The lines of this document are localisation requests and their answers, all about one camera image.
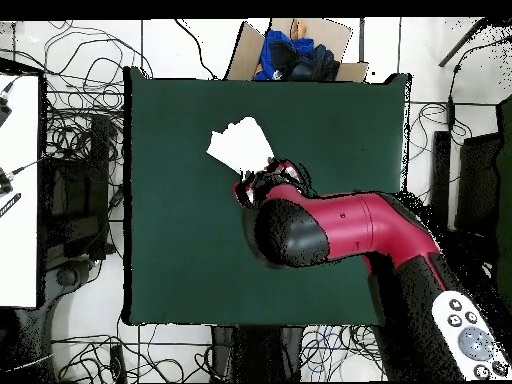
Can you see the white towel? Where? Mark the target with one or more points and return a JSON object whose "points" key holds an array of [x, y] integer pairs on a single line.
{"points": [[240, 146]]}

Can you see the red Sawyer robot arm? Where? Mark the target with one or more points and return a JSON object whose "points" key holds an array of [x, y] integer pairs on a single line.
{"points": [[360, 232]]}

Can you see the dark green table cloth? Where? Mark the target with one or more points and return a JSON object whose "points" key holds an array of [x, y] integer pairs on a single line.
{"points": [[180, 240]]}

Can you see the brown cardboard box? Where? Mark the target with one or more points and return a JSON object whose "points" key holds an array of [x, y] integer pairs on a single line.
{"points": [[244, 56]]}

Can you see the dark navy garment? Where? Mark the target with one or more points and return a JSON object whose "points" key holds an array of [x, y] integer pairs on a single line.
{"points": [[316, 64]]}

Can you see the blue garment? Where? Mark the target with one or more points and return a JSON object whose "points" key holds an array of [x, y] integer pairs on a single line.
{"points": [[276, 38]]}

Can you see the black power strip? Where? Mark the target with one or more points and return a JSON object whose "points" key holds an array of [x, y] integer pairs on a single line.
{"points": [[118, 364]]}

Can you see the white desk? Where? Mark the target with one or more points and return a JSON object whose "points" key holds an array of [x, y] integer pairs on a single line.
{"points": [[20, 240]]}

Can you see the black labelled bar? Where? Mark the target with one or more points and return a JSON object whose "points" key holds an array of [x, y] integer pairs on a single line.
{"points": [[10, 204]]}

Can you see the black device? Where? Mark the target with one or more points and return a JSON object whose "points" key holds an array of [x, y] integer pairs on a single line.
{"points": [[4, 110], [4, 184]]}

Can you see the black rod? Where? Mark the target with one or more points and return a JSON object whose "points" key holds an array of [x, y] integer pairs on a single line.
{"points": [[464, 42]]}

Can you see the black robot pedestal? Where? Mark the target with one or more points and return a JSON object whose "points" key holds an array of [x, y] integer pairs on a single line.
{"points": [[256, 352]]}

